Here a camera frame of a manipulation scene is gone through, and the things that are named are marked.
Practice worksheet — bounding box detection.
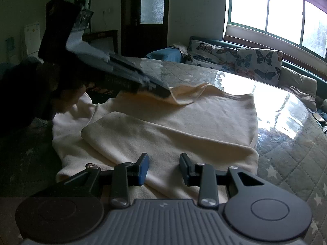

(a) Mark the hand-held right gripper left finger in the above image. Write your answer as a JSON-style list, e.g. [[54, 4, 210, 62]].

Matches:
[[64, 153, 150, 208]]

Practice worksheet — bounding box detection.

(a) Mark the white refrigerator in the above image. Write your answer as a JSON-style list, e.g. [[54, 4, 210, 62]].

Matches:
[[21, 22, 42, 57]]

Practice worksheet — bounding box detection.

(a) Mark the butterfly print cushion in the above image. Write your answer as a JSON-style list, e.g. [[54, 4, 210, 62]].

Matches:
[[187, 39, 240, 70], [234, 48, 283, 88]]

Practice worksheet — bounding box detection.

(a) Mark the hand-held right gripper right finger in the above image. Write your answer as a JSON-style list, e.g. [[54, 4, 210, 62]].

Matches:
[[179, 153, 265, 208]]

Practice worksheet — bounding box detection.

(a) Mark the small beige cloth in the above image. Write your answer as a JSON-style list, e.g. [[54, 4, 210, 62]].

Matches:
[[169, 43, 190, 57]]

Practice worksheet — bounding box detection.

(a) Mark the dark wooden door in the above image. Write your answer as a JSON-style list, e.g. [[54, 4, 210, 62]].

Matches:
[[121, 0, 171, 57]]

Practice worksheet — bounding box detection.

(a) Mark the person's left hand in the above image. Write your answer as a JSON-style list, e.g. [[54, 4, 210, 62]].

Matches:
[[50, 81, 88, 114]]

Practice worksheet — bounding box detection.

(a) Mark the window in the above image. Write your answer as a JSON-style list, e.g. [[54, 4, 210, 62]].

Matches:
[[223, 0, 327, 57]]

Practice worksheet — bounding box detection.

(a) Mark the cream garment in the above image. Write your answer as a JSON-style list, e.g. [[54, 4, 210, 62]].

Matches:
[[52, 82, 260, 205]]

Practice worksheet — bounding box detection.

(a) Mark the dark wooden shelf cabinet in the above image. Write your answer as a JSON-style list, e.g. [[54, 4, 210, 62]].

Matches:
[[45, 0, 120, 57]]

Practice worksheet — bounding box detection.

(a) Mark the white cabinet with teal panel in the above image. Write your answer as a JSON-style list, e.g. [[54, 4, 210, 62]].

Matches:
[[5, 36, 24, 62]]

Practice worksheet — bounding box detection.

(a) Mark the beige cushion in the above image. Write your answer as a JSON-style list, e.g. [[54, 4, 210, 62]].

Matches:
[[278, 66, 319, 111]]

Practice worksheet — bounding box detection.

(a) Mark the blue towel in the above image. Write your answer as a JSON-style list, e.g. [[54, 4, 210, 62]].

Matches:
[[145, 47, 189, 63]]

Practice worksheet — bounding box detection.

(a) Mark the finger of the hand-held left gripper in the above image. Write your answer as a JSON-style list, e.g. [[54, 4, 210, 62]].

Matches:
[[107, 53, 171, 99]]

